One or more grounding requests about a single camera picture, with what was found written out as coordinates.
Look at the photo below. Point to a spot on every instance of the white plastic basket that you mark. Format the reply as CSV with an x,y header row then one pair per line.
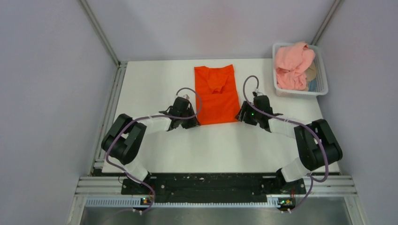
x,y
322,85

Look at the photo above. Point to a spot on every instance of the blue garment in basket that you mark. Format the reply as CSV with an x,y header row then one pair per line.
x,y
312,86

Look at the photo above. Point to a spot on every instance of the orange t-shirt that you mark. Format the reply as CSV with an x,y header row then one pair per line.
x,y
218,92

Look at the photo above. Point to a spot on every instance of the pink t-shirt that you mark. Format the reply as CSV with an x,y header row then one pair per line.
x,y
290,65

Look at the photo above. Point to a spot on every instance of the aluminium frame rail left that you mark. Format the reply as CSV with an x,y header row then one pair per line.
x,y
109,113

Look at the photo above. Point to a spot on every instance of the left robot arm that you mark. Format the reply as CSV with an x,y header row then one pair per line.
x,y
123,140

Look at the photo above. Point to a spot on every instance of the aluminium frame rail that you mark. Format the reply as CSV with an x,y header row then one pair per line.
x,y
109,113
98,201

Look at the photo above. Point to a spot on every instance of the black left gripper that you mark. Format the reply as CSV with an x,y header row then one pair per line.
x,y
194,123

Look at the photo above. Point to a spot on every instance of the beige garment in basket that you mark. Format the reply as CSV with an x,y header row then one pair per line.
x,y
311,72

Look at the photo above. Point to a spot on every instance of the aluminium frame rail front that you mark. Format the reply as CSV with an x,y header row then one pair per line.
x,y
98,201

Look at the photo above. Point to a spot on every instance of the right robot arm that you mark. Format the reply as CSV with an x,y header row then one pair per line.
x,y
316,143

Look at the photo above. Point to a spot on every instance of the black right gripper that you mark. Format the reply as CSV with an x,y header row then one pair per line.
x,y
243,115

